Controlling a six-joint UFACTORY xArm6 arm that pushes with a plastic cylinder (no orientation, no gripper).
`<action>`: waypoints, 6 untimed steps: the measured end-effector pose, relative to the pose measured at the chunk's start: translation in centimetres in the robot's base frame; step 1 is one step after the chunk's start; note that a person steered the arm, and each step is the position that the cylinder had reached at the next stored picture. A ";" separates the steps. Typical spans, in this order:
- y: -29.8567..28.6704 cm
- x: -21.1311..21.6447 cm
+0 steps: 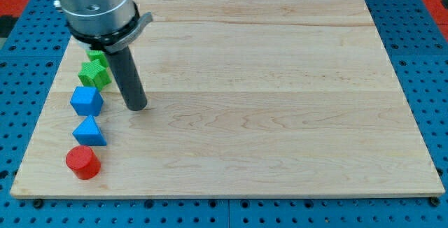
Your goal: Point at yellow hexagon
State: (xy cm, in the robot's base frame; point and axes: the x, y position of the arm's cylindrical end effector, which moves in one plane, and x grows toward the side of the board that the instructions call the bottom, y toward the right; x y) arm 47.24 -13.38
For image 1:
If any blue triangle block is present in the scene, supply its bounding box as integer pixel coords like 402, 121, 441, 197
72, 115, 107, 146

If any red cylinder block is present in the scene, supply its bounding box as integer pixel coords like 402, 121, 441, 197
65, 145, 101, 180

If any black cylindrical pointer rod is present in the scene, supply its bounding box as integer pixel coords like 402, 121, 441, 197
105, 47, 148, 111

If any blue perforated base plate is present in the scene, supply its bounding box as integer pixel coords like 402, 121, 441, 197
1, 0, 447, 227

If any wooden board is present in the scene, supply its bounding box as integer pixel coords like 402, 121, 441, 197
10, 0, 445, 199

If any green block behind star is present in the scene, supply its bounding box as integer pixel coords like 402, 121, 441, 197
86, 50, 109, 68

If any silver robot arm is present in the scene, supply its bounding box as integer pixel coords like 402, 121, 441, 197
58, 0, 153, 54

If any blue cube block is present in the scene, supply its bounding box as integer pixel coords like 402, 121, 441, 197
70, 86, 104, 116

